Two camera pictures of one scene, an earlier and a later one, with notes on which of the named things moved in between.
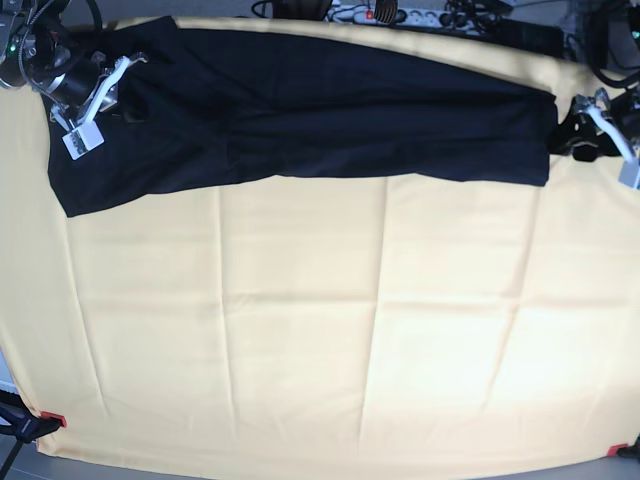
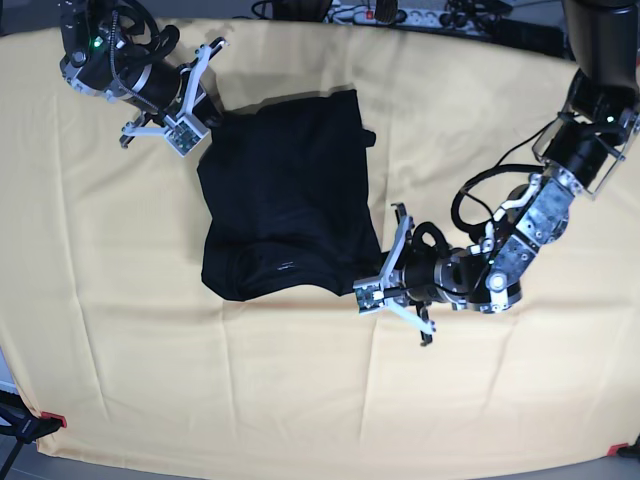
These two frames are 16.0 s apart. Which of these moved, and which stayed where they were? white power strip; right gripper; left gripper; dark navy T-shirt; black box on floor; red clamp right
Moved: right gripper; left gripper; dark navy T-shirt
Stayed: red clamp right; black box on floor; white power strip
